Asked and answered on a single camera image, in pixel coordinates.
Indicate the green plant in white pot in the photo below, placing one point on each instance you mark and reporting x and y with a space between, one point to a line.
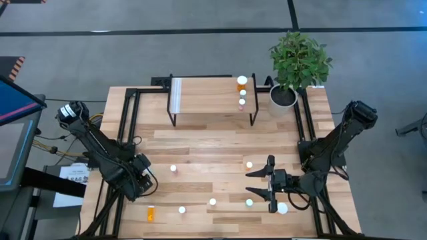
300 60

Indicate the black power strip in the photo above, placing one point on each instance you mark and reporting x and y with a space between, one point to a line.
159 81

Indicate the small orange medicine bottle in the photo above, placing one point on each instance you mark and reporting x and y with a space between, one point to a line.
249 164
212 201
150 215

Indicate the black stand beam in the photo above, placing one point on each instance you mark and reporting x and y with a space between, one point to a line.
50 180

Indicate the pink medicine bottle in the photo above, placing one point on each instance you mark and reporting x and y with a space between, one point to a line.
181 209
241 103
173 168

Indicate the black orange striped floor marker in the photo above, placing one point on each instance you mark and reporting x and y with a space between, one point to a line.
16 68
23 1

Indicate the wooden shelf black metal frame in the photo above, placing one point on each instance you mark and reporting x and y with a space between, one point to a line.
207 96

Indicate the white paper sign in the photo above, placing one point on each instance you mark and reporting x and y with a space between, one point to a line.
75 173

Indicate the grey metal stand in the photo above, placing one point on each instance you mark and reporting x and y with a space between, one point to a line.
415 128

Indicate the grey panel with teal edge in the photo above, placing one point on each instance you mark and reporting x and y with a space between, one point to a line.
13 150

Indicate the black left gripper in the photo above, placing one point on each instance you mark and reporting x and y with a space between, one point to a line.
138 180

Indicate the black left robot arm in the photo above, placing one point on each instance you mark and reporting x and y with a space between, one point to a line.
96 146

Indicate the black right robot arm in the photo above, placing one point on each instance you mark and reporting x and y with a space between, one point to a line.
333 140

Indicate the blue screen monitor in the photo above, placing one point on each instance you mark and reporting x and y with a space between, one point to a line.
16 100

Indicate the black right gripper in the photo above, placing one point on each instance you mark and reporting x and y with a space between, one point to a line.
282 185

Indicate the teal green medicine bottle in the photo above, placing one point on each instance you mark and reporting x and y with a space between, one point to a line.
249 202
243 93

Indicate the black aluminium table frame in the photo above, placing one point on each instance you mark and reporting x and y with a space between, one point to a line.
131 91

